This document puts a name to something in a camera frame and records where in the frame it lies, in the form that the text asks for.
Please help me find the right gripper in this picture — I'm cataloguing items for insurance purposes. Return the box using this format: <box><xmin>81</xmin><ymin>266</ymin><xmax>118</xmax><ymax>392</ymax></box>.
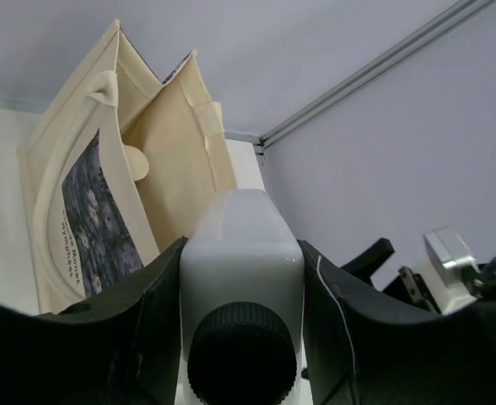
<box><xmin>342</xmin><ymin>238</ymin><xmax>438</xmax><ymax>312</ymax></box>

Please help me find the aluminium frame post right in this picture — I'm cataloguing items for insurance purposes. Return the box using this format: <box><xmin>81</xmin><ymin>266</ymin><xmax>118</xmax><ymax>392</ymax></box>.
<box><xmin>225</xmin><ymin>1</ymin><xmax>495</xmax><ymax>192</ymax></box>

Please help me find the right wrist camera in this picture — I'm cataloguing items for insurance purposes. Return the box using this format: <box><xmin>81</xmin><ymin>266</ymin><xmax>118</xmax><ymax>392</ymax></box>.
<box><xmin>417</xmin><ymin>227</ymin><xmax>479</xmax><ymax>316</ymax></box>

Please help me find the cream canvas tote bag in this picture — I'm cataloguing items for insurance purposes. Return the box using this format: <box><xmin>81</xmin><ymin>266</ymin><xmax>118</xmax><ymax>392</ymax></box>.
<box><xmin>18</xmin><ymin>20</ymin><xmax>237</xmax><ymax>313</ymax></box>

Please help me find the white bottle black cap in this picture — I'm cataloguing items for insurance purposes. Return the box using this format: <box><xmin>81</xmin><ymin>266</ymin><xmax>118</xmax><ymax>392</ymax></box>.
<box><xmin>180</xmin><ymin>189</ymin><xmax>305</xmax><ymax>404</ymax></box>

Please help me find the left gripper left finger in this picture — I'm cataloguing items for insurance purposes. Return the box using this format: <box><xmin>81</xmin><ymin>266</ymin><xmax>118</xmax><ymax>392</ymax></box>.
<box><xmin>0</xmin><ymin>238</ymin><xmax>186</xmax><ymax>404</ymax></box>

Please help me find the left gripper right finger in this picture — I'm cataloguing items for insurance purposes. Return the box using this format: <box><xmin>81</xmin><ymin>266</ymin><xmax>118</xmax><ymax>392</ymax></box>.
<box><xmin>300</xmin><ymin>241</ymin><xmax>496</xmax><ymax>404</ymax></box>

